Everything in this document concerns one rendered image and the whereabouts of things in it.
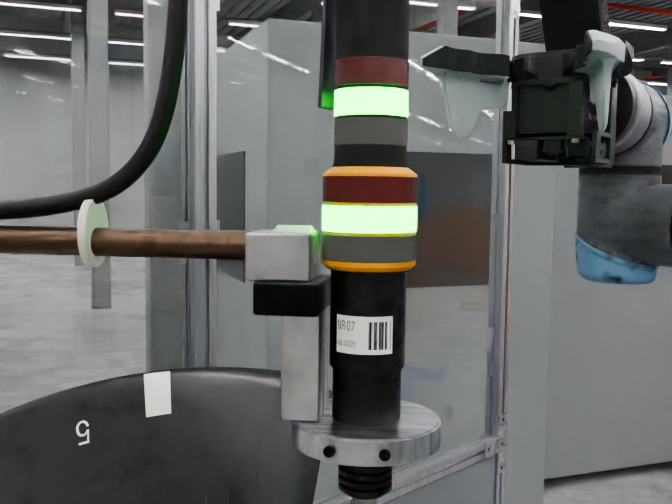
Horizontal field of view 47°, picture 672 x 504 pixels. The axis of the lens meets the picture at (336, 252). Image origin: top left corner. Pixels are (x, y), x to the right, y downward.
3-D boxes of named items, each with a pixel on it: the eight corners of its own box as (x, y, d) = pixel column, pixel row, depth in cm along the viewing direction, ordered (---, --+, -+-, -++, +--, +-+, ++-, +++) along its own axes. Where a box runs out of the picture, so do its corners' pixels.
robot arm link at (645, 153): (674, 168, 76) (679, 81, 76) (650, 164, 67) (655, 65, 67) (594, 169, 81) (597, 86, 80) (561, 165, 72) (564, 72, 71)
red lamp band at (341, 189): (314, 202, 34) (314, 174, 33) (330, 201, 38) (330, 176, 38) (414, 204, 33) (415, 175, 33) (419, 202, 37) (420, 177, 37)
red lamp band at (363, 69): (329, 84, 34) (329, 55, 33) (340, 94, 37) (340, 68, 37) (406, 83, 33) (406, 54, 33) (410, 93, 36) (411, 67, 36)
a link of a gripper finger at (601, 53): (641, 125, 45) (607, 137, 54) (646, 22, 45) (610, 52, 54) (586, 125, 46) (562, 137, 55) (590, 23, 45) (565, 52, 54)
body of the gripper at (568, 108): (597, 161, 54) (637, 167, 64) (602, 36, 53) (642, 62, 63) (494, 162, 58) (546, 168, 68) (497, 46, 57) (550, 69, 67)
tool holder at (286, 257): (231, 459, 34) (231, 234, 33) (269, 413, 41) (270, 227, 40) (439, 473, 32) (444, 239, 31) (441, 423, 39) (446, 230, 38)
